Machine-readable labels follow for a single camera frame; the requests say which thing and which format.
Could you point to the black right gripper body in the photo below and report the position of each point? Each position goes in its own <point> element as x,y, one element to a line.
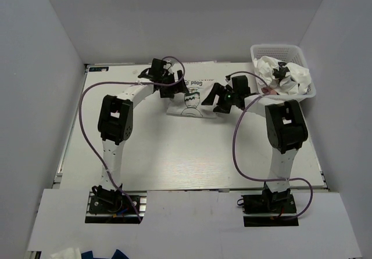
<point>226,99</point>

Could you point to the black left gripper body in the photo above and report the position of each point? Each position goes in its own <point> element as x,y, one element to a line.
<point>166,90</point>

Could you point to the white green Charlie Brown shirt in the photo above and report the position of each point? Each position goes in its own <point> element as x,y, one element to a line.
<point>190,104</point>

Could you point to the pink t shirt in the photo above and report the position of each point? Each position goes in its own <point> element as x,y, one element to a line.
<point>268,91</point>

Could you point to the white t shirt black print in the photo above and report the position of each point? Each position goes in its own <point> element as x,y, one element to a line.
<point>287,79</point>

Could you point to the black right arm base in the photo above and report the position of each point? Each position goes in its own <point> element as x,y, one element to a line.
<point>256,212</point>

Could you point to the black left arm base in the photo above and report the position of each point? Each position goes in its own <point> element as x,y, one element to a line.
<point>113,207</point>

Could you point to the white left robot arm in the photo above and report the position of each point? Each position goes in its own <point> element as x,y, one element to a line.
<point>115,123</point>

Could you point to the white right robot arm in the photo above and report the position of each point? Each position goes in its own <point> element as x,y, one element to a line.
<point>285,125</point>

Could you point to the small label sticker on table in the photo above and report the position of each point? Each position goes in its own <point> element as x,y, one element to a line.
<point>98,69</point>

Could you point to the white plastic basket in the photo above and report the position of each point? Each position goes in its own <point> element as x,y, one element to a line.
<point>285,53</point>

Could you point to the blue cloth at bottom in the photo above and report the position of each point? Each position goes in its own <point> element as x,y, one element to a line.
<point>117,254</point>

